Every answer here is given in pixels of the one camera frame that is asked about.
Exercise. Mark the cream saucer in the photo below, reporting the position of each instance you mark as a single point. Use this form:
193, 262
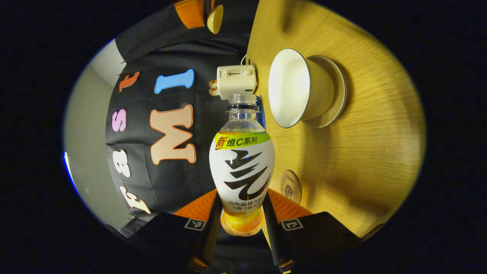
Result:
338, 95

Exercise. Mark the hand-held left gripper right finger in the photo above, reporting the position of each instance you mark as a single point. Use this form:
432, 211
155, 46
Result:
272, 236

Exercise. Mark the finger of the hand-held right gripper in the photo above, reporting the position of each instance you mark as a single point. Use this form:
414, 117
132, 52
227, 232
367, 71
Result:
190, 13
208, 5

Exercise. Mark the round cork coaster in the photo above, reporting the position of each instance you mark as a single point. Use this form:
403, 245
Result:
291, 186

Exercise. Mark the cream teacup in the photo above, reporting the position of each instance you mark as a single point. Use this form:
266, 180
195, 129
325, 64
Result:
289, 87

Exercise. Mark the white toaster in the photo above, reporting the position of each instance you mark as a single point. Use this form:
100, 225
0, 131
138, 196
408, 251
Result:
236, 82

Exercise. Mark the white label water bottle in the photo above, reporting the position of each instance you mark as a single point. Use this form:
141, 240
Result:
241, 171

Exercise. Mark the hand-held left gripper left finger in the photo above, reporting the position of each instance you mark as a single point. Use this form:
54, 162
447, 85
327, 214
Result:
213, 236

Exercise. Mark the cream teacup lid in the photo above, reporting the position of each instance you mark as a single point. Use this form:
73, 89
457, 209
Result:
215, 21

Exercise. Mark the black backdrop cloth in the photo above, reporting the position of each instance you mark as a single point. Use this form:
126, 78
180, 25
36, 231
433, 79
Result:
144, 95

